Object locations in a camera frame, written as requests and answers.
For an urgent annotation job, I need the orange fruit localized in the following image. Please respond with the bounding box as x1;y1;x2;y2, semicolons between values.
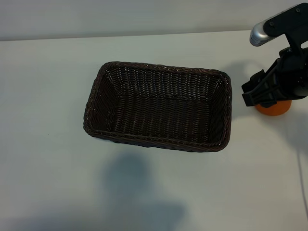
255;100;293;117

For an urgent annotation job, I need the dark brown wicker basket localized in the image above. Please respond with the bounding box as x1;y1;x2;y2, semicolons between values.
83;61;233;153

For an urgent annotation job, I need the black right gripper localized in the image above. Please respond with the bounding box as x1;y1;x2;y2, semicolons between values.
242;48;308;108

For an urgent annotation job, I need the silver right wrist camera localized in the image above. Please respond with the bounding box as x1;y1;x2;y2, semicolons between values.
249;20;271;46

